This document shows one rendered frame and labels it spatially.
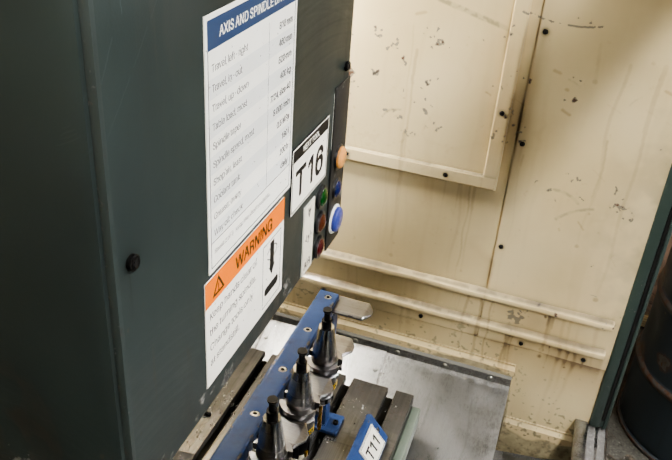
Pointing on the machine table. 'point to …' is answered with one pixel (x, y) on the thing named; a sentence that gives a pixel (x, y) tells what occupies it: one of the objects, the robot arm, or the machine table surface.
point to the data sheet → (248, 110)
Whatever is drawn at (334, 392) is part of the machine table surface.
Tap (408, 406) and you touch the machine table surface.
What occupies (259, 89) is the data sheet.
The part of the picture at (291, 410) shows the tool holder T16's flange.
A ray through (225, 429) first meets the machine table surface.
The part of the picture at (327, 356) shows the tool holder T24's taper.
